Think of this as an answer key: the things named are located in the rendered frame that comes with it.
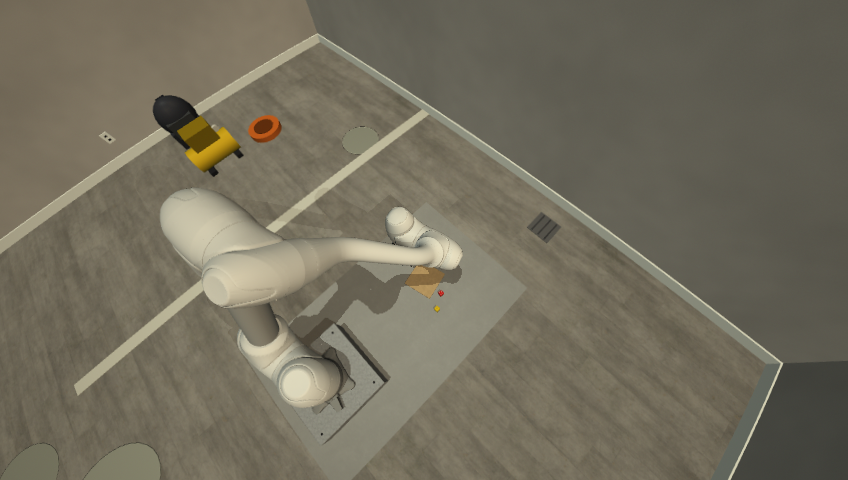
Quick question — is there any tan square mat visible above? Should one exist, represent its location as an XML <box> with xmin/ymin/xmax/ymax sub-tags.
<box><xmin>405</xmin><ymin>265</ymin><xmax>445</xmax><ymax>299</ymax></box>

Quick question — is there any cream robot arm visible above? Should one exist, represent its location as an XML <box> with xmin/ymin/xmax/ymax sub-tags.
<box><xmin>160</xmin><ymin>187</ymin><xmax>463</xmax><ymax>414</ymax></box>

